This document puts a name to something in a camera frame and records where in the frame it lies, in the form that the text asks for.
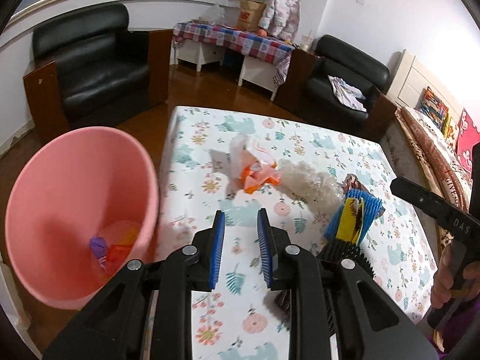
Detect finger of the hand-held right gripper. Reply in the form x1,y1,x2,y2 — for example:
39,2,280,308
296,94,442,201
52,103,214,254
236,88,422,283
390,177,447,220

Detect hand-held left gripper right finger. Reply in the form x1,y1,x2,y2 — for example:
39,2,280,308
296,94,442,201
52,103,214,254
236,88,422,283
257,208,439,360

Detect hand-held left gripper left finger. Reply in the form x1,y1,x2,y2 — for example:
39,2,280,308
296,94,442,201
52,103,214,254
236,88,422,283
43,210,226,360

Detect blue foam fruit net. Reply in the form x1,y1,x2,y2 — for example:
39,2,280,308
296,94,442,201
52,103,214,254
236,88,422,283
324,188,384,241

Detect black foam fruit net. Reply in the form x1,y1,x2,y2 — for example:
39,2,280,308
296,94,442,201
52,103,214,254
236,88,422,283
274,238,376,336

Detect yellow foam fruit net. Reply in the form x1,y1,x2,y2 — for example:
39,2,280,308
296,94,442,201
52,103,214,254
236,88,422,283
335,198,365,241

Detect red plastic bag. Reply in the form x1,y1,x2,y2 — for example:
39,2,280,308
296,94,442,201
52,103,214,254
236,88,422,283
105,222,140,248

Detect pink plastic bucket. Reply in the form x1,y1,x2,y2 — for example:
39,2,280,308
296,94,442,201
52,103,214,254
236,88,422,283
5,126,161,310

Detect person's right forearm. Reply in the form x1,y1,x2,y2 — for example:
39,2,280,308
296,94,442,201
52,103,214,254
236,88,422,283
431,300,480,360

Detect person's right hand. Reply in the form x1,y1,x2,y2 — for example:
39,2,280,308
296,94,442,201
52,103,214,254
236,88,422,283
430,245,475,310

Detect bed with patterned blanket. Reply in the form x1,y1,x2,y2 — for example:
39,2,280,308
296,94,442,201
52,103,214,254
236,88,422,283
395,106,473,256

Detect dark crumpled wrapper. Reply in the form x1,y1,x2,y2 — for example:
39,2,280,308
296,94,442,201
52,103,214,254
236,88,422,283
340,173,385,215

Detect yellow pillow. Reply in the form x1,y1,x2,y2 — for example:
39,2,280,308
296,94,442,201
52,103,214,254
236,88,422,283
442,114,460,139

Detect pink pillow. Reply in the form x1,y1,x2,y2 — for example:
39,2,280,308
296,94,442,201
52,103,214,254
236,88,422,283
455,108,480,169

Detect clear bubble wrap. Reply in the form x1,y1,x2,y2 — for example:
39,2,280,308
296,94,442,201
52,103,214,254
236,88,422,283
277,159,344,211

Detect colourful striped pillow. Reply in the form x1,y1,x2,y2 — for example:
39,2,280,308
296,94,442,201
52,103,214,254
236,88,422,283
420,87,449,124

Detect white and orange plastic bag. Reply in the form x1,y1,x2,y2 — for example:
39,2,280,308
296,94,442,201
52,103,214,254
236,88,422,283
225,134,282,195

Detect cream bed headboard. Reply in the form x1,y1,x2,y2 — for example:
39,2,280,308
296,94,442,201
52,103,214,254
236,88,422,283
386,49,469,113

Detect purple crumpled wrapper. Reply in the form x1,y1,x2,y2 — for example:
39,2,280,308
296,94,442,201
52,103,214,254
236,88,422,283
90,236,107,259

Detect patterned cloth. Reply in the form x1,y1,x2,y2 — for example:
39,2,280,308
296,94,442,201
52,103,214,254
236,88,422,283
327,75,367,112

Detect black leather armchair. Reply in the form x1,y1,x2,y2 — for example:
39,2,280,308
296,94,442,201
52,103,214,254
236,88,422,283
23,2,174,132
275,34,398,139

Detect white desk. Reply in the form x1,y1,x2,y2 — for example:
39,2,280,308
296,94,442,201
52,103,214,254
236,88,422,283
175,43,280,101

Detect checkered cloth side table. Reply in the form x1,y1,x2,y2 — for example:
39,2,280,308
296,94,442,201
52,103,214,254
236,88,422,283
172,22,295,90

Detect white cardboard sheet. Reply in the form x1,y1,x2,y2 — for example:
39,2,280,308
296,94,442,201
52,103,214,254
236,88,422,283
0,255,31,327

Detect white puffer jacket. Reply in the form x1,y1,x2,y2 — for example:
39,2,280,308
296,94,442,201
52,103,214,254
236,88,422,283
259,0,301,41

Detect cardboard box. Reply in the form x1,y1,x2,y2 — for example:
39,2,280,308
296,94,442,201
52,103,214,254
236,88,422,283
236,0,266,31

